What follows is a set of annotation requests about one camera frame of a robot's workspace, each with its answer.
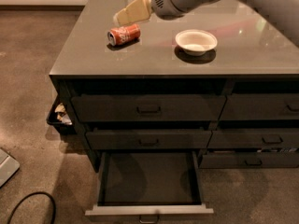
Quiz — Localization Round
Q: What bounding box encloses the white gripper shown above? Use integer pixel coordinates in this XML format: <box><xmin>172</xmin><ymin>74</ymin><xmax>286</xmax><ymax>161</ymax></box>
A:
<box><xmin>113</xmin><ymin>0</ymin><xmax>220</xmax><ymax>26</ymax></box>

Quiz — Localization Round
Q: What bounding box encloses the orange coke can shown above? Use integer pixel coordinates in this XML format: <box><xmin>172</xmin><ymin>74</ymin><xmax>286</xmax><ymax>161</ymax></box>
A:
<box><xmin>107</xmin><ymin>24</ymin><xmax>141</xmax><ymax>47</ymax></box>

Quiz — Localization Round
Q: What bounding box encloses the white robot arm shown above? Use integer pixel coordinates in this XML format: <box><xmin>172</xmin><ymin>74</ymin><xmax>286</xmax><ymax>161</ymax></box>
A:
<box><xmin>113</xmin><ymin>0</ymin><xmax>299</xmax><ymax>46</ymax></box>

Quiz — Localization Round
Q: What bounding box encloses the top left drawer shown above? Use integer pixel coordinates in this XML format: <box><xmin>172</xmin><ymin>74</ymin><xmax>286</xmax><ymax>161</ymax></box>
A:
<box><xmin>71</xmin><ymin>94</ymin><xmax>225</xmax><ymax>122</ymax></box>

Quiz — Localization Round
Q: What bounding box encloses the middle left drawer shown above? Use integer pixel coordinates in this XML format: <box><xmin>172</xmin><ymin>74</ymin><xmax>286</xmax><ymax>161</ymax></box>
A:
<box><xmin>86</xmin><ymin>129</ymin><xmax>211</xmax><ymax>150</ymax></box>

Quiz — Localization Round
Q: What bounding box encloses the top right drawer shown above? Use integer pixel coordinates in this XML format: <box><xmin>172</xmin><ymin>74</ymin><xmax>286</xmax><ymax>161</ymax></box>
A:
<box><xmin>220</xmin><ymin>93</ymin><xmax>299</xmax><ymax>120</ymax></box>

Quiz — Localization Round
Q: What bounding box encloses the open bottom left drawer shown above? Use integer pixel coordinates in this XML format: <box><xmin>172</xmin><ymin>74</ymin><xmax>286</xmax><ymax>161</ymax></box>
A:
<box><xmin>85</xmin><ymin>151</ymin><xmax>214</xmax><ymax>224</ymax></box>

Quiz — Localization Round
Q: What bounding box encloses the bottom right drawer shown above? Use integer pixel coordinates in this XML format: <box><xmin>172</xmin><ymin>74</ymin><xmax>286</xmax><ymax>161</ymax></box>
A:
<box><xmin>198</xmin><ymin>152</ymin><xmax>299</xmax><ymax>169</ymax></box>

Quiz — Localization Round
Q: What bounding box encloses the middle right drawer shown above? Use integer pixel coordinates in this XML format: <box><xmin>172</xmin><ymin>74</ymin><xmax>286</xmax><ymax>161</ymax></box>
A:
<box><xmin>208</xmin><ymin>128</ymin><xmax>299</xmax><ymax>149</ymax></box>

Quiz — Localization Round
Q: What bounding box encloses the white paper bowl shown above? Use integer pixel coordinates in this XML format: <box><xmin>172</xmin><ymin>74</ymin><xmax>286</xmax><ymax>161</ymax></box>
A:
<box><xmin>175</xmin><ymin>29</ymin><xmax>218</xmax><ymax>56</ymax></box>

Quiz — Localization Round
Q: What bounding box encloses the dark cabinet with grey top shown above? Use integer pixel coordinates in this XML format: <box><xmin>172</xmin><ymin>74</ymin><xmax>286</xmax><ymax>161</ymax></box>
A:
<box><xmin>50</xmin><ymin>0</ymin><xmax>299</xmax><ymax>168</ymax></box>

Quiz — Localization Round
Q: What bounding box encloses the black bin with trash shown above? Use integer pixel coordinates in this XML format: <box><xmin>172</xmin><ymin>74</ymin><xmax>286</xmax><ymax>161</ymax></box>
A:
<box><xmin>46</xmin><ymin>97</ymin><xmax>76</xmax><ymax>135</ymax></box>

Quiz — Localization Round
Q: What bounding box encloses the grey floor plate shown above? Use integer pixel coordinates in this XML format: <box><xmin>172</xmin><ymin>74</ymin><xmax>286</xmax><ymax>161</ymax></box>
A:
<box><xmin>0</xmin><ymin>149</ymin><xmax>20</xmax><ymax>188</ymax></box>

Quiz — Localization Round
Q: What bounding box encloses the black floor cable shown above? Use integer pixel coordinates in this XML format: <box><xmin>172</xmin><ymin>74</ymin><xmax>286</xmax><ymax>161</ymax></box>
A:
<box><xmin>7</xmin><ymin>191</ymin><xmax>57</xmax><ymax>224</ymax></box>

